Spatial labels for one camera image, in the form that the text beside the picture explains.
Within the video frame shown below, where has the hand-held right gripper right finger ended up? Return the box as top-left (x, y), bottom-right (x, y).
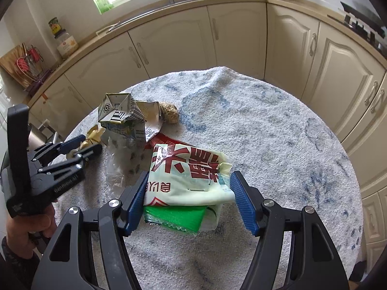
top-left (230, 171), bottom-right (348, 290)

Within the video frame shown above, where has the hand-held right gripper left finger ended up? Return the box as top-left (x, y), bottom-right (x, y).
top-left (30, 171), bottom-right (149, 290)

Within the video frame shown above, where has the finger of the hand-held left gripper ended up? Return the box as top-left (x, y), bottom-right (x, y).
top-left (29, 134), bottom-right (88, 162)
top-left (38, 144), bottom-right (104, 178)

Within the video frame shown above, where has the gold candy wrapper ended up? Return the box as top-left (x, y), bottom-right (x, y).
top-left (79, 126), bottom-right (107, 158)

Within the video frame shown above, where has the crushed milk carton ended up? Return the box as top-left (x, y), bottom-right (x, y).
top-left (97, 92), bottom-right (146, 143)

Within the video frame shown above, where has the pale green snack bag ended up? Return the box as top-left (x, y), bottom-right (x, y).
top-left (143, 143), bottom-right (234, 233)

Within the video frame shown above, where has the red snack wrapper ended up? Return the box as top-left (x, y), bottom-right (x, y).
top-left (145, 133), bottom-right (176, 152)

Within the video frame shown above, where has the person's left forearm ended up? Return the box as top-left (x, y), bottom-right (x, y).
top-left (0, 237), bottom-right (46, 290)

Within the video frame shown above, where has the person's left hand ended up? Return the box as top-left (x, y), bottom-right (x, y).
top-left (6, 202), bottom-right (58, 259)

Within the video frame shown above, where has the clear plastic wrapper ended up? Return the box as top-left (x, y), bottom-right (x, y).
top-left (102, 138), bottom-right (146, 188)

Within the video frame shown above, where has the green snack packet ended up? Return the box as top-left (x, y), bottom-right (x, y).
top-left (143, 205), bottom-right (208, 237)

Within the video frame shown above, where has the round table, marbled cloth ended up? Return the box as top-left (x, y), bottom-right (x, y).
top-left (51, 66), bottom-right (364, 290)

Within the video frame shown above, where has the purple drip tray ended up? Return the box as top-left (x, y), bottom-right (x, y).
top-left (23, 69), bottom-right (54, 98)

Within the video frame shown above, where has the white printed wrapper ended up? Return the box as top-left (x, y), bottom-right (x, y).
top-left (137, 101), bottom-right (166, 143)

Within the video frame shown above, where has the red utensil holder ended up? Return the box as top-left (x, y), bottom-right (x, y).
top-left (15, 45), bottom-right (43, 80)

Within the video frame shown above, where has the wooden cutting board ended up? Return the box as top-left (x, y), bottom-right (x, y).
top-left (0, 43), bottom-right (31, 90)

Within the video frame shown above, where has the beige crumpled scrap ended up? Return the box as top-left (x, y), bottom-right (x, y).
top-left (158, 102), bottom-right (179, 125)

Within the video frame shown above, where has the clear plastic jar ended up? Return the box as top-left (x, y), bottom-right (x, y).
top-left (54, 30), bottom-right (80, 61)

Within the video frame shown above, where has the yellow label bottle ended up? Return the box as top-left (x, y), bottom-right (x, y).
top-left (48, 17), bottom-right (63, 37)

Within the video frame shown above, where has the green plastic bottle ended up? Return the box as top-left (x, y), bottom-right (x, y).
top-left (95, 0), bottom-right (114, 14)

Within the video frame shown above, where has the cream base cabinet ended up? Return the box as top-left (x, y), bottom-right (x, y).
top-left (27, 1), bottom-right (387, 275)

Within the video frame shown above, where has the black gas stove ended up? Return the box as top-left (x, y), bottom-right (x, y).
top-left (327, 1), bottom-right (387, 55)

